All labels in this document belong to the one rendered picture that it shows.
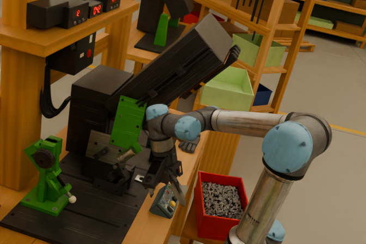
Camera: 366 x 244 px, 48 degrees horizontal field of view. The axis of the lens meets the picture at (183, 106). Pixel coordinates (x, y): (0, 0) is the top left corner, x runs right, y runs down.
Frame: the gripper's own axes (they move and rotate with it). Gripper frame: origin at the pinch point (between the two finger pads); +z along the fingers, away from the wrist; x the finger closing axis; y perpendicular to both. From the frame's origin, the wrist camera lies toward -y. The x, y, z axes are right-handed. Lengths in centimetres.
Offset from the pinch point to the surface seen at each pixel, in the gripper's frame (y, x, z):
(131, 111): 18.6, 27.4, -25.4
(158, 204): 8.6, 11.5, 8.3
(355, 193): 258, -6, 135
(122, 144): 13.9, 31.2, -12.3
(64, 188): -15.2, 34.5, -6.5
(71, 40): -3, 29, -59
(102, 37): 65, 86, -48
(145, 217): 3.9, 15.3, 12.2
